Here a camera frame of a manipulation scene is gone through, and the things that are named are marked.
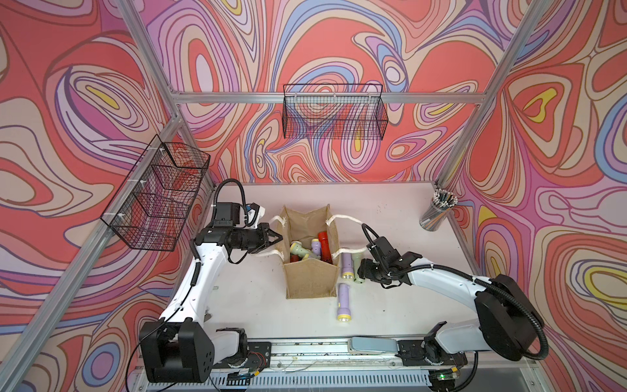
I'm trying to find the green flashlight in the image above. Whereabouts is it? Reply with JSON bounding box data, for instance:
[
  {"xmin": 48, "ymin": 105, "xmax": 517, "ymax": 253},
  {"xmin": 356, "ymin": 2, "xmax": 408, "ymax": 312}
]
[
  {"xmin": 290, "ymin": 241, "xmax": 315, "ymax": 260},
  {"xmin": 351, "ymin": 253, "xmax": 365, "ymax": 284}
]

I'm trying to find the purple flashlight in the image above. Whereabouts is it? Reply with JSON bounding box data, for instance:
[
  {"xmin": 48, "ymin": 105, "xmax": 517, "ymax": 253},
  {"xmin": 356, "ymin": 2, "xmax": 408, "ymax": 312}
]
[
  {"xmin": 341, "ymin": 253, "xmax": 354, "ymax": 280},
  {"xmin": 311, "ymin": 238, "xmax": 322, "ymax": 260},
  {"xmin": 336, "ymin": 284, "xmax": 352, "ymax": 323}
]

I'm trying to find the brown burlap tote bag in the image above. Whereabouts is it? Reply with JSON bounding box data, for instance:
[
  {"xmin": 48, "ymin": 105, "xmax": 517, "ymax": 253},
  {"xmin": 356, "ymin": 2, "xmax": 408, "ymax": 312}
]
[{"xmin": 261, "ymin": 205, "xmax": 367, "ymax": 300}]

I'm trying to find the red flashlight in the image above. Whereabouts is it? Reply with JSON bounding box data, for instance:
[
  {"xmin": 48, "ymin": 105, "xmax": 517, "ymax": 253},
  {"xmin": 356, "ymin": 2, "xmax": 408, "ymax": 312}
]
[{"xmin": 318, "ymin": 231, "xmax": 333, "ymax": 264}]

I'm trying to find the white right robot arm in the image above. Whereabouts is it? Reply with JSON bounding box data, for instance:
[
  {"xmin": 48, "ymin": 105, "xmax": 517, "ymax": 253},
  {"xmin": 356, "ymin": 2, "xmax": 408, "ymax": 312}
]
[{"xmin": 358, "ymin": 237, "xmax": 550, "ymax": 363}]

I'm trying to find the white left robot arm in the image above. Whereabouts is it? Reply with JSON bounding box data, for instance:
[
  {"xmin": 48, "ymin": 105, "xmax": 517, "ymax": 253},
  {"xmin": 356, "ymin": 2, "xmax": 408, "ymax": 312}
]
[{"xmin": 138, "ymin": 223, "xmax": 282, "ymax": 384}]

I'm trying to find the metal cup with pencils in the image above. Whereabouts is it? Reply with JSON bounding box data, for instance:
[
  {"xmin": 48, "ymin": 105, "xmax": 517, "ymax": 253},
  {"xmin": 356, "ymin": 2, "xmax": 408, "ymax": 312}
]
[{"xmin": 420, "ymin": 187, "xmax": 458, "ymax": 232}]

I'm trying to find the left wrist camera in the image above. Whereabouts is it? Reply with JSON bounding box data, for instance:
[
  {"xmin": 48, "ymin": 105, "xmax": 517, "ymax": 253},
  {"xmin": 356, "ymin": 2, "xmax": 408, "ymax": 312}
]
[{"xmin": 212, "ymin": 202, "xmax": 265, "ymax": 229}]

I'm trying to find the black corrugated cable right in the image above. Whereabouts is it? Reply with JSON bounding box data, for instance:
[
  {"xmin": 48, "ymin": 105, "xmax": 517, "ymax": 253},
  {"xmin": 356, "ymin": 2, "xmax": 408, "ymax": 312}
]
[{"xmin": 361, "ymin": 223, "xmax": 550, "ymax": 390}]

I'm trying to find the black wire basket left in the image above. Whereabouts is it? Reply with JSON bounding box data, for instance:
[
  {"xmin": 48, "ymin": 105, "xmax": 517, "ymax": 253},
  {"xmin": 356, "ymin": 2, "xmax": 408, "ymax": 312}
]
[{"xmin": 101, "ymin": 136, "xmax": 211, "ymax": 252}]

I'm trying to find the black wire basket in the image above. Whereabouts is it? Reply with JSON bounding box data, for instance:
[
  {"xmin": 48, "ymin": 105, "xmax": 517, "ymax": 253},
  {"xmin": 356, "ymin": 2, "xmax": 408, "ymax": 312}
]
[
  {"xmin": 101, "ymin": 136, "xmax": 211, "ymax": 252},
  {"xmin": 282, "ymin": 83, "xmax": 389, "ymax": 140}
]

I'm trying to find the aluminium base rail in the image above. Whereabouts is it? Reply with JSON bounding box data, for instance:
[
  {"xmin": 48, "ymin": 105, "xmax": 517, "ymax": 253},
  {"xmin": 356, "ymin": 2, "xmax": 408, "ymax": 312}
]
[{"xmin": 126, "ymin": 335, "xmax": 540, "ymax": 392}]

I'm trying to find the black wire basket back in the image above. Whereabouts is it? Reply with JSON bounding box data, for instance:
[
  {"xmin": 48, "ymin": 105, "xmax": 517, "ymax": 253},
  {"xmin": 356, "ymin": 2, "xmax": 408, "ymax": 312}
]
[{"xmin": 282, "ymin": 83, "xmax": 389, "ymax": 140}]

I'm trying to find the aluminium frame post left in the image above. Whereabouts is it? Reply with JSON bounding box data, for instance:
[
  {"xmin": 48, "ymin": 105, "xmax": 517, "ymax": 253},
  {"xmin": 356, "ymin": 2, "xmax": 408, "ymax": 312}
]
[{"xmin": 114, "ymin": 0, "xmax": 217, "ymax": 189}]

